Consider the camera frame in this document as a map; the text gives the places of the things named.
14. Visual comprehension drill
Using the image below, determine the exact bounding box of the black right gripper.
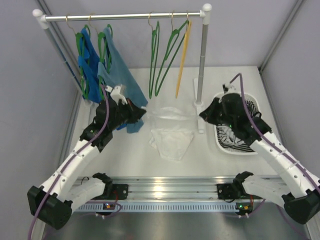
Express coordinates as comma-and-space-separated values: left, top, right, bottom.
199, 97, 236, 129

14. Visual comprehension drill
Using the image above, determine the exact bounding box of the white tank top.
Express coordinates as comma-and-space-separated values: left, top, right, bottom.
146, 107, 197, 162

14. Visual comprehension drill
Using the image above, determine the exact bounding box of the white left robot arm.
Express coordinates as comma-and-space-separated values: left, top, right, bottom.
27, 98, 146, 230

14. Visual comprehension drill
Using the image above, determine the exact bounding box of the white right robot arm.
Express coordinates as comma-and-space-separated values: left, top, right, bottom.
199, 93, 320, 225

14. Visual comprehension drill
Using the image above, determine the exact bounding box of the black white striped top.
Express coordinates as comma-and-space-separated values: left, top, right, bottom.
215, 125, 254, 153

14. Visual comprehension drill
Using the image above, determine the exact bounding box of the teal tank top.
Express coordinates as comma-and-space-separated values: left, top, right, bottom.
96, 26, 149, 134

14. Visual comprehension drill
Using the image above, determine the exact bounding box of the yellow hanger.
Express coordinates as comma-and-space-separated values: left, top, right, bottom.
175, 13, 192, 99

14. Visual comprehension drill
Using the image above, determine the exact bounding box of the royal blue tank top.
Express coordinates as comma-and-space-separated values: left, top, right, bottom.
77, 27, 111, 131

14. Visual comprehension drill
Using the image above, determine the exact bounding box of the green hanger with teal top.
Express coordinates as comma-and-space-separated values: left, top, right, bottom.
88, 13, 113, 99

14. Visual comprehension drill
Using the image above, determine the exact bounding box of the green hanger with blue top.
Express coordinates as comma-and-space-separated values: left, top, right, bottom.
65, 15, 90, 100

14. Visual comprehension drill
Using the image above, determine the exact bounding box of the white laundry basket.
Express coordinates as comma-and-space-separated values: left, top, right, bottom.
213, 93, 260, 156

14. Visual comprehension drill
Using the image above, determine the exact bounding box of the black trimmed striped garment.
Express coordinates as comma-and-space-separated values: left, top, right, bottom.
244, 100, 262, 120

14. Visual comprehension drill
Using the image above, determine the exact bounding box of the silver white clothes rack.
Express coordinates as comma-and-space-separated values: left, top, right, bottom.
32, 3, 213, 134

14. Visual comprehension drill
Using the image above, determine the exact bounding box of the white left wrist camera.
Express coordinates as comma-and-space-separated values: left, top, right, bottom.
104, 84, 128, 105

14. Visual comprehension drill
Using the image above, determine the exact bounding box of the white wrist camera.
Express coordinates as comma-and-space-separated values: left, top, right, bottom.
104, 84, 128, 105
222, 83, 238, 95

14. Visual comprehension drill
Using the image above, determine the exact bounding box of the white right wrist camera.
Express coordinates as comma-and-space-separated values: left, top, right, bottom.
222, 83, 238, 95

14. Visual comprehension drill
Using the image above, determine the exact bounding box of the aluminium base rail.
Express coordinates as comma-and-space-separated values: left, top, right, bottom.
112, 176, 233, 202

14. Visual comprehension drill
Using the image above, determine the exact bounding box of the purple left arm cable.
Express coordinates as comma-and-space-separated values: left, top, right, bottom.
26, 84, 123, 240

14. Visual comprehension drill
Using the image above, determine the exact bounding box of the white slotted cable duct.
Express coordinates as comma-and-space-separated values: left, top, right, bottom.
75, 201, 253, 213

